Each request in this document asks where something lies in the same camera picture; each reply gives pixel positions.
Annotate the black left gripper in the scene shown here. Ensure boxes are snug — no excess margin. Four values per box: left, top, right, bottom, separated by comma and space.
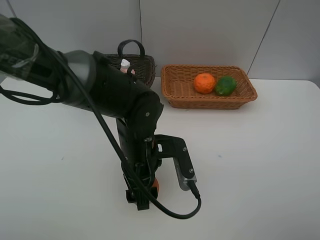
116, 118, 161, 211

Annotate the red orange peach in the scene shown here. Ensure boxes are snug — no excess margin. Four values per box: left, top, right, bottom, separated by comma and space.
152, 178, 160, 193

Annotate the orange tangerine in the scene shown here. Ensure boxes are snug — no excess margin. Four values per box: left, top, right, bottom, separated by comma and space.
193, 73, 217, 94

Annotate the pink bottle white cap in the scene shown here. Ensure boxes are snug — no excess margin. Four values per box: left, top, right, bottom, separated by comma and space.
120, 58, 136, 75

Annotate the green lime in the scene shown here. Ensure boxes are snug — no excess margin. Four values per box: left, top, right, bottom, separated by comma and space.
214, 76, 237, 97

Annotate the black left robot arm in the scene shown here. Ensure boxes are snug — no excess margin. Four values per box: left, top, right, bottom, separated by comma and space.
0, 16, 163, 210

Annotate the light brown wicker basket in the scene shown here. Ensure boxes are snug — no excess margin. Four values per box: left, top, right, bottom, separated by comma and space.
161, 64, 258, 110

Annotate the dark brown wicker basket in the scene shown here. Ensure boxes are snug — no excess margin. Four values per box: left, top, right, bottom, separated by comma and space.
104, 54, 156, 87

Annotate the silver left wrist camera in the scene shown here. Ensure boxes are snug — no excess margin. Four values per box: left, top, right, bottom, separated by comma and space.
153, 134, 198, 193

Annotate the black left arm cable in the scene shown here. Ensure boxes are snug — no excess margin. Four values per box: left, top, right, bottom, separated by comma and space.
0, 17, 202, 220

